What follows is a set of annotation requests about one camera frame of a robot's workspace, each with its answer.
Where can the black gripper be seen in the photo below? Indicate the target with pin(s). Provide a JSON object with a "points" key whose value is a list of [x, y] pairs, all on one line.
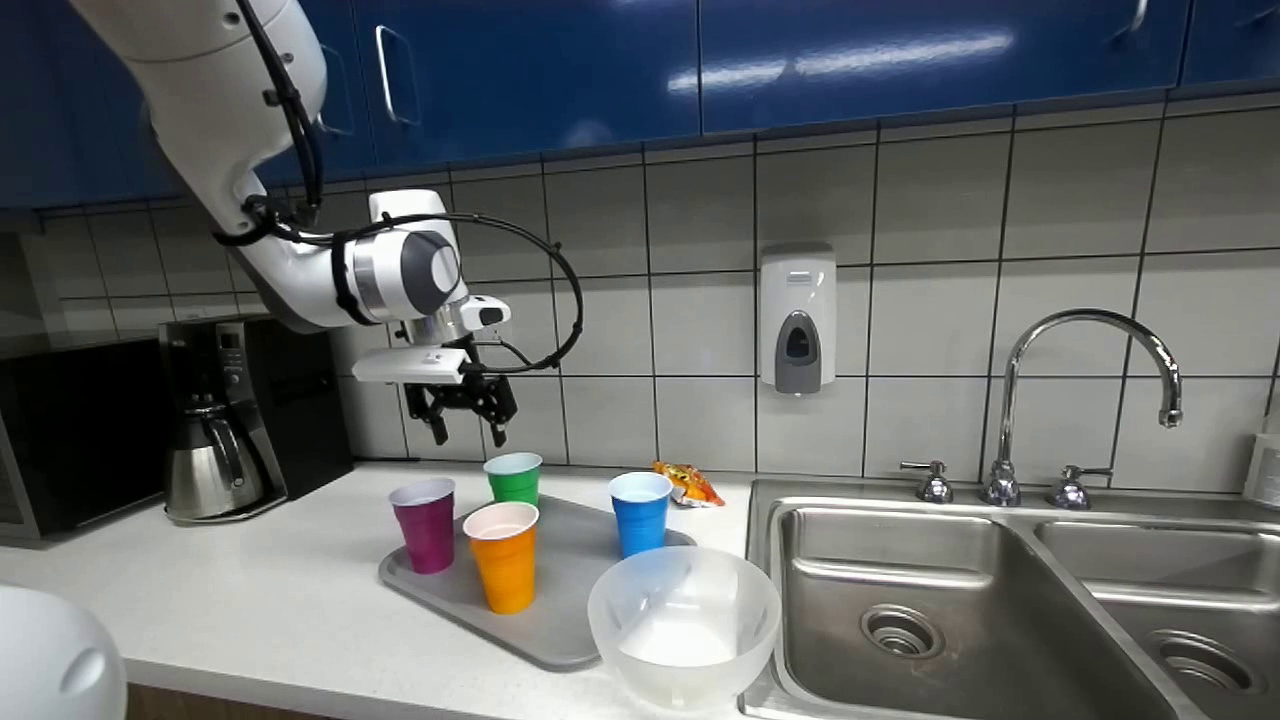
{"points": [[460, 389]]}

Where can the green plastic cup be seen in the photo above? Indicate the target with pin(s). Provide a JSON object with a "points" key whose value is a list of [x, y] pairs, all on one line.
{"points": [[512, 482]]}

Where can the purple plastic cup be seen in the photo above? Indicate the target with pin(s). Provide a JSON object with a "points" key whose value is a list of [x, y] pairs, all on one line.
{"points": [[425, 532]]}

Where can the orange plastic cup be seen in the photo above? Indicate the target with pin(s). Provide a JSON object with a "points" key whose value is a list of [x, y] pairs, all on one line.
{"points": [[504, 565]]}

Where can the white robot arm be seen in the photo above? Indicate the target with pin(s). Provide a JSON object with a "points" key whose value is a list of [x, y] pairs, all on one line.
{"points": [[213, 105]]}

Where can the grey plastic tray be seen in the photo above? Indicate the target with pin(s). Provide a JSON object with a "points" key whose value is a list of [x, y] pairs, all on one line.
{"points": [[574, 585]]}

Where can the black kitchen appliance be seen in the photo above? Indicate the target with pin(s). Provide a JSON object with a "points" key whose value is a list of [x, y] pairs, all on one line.
{"points": [[314, 401]]}

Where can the blue plastic cup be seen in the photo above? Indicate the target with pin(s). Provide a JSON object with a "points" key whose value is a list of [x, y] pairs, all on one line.
{"points": [[641, 523]]}

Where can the orange snack packet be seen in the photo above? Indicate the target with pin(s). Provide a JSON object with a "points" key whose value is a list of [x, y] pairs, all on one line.
{"points": [[684, 485]]}

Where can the black steel coffee maker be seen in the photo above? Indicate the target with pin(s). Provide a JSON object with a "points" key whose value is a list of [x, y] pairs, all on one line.
{"points": [[213, 441]]}

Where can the clear plastic bowl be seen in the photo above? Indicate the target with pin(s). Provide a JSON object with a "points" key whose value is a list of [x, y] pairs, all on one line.
{"points": [[680, 627]]}

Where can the black microwave oven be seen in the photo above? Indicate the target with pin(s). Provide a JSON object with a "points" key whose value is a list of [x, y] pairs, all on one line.
{"points": [[83, 441]]}

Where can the white rounded object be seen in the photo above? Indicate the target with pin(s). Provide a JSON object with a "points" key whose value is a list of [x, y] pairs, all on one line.
{"points": [[54, 663]]}

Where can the stainless steel double sink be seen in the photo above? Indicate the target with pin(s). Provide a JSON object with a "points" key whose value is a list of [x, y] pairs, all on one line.
{"points": [[986, 585]]}

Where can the chrome gooseneck faucet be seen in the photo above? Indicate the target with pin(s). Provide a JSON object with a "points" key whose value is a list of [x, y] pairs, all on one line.
{"points": [[1066, 320]]}

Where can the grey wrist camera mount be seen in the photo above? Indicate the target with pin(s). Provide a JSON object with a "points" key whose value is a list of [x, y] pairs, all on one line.
{"points": [[415, 367]]}

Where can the white wall soap dispenser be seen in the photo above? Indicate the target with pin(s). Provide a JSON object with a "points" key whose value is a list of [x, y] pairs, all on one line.
{"points": [[798, 320]]}

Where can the blue wall cabinet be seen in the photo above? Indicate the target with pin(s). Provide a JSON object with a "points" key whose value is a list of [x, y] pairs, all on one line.
{"points": [[825, 60]]}

